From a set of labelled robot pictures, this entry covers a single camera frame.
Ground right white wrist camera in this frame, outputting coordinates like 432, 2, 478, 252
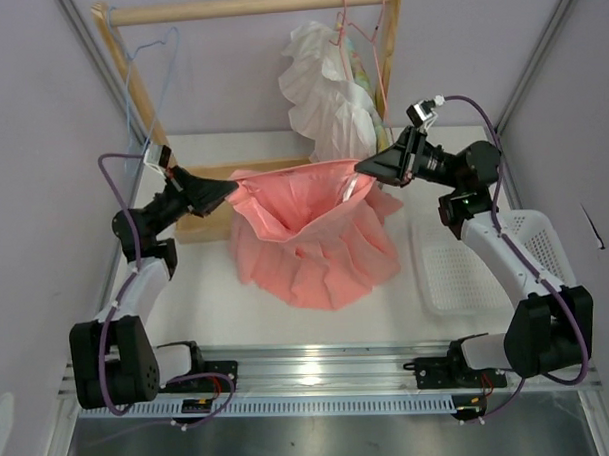
406, 95, 445, 133

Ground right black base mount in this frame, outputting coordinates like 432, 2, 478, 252
402, 356, 507, 390

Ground aluminium mounting rail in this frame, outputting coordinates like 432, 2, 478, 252
56, 331, 604, 411

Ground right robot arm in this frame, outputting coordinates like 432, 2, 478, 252
354, 126, 594, 387

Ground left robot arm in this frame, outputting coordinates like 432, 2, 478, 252
69, 166, 238, 416

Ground blue wire hanger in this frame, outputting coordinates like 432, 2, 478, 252
101, 5, 181, 155

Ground wooden clothes rack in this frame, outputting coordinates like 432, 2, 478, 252
89, 0, 414, 249

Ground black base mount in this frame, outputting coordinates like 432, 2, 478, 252
160, 360, 239, 394
402, 356, 507, 390

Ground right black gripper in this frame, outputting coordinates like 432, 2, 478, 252
354, 123, 464, 194

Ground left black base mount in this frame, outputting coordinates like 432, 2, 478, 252
160, 360, 239, 394

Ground pink hanger with floral garment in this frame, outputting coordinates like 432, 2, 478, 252
351, 0, 395, 132

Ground pink pleated skirt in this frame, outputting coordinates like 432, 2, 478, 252
227, 159, 403, 310

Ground pastel floral garment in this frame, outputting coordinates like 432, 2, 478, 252
342, 36, 391, 152

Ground white plastic basket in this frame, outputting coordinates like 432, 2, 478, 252
410, 209, 578, 316

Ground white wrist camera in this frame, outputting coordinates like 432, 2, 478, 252
143, 143, 172, 176
406, 95, 445, 133

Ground white ruffled garment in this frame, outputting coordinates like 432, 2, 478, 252
278, 21, 377, 163

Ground slotted cable duct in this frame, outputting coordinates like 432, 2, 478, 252
77, 387, 485, 426

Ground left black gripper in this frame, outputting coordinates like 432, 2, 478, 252
142, 163, 241, 237

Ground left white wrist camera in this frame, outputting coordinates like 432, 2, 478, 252
143, 143, 172, 176

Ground pink hanger with white garment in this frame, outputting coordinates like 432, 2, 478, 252
331, 0, 354, 82

